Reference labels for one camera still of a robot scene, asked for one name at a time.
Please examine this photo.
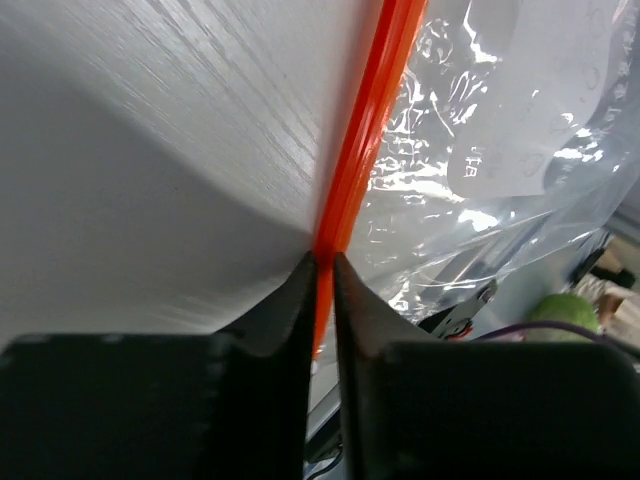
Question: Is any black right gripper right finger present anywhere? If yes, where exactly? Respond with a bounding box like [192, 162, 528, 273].
[333, 255, 639, 479]

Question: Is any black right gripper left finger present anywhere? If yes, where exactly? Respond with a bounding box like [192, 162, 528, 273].
[1, 254, 318, 479]

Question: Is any clear zip bag orange zipper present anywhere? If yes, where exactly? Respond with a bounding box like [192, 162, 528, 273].
[309, 0, 640, 361]

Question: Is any green round object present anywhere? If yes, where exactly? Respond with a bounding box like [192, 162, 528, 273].
[524, 293, 601, 342]

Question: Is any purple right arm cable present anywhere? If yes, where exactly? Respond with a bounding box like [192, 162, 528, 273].
[459, 319, 640, 359]

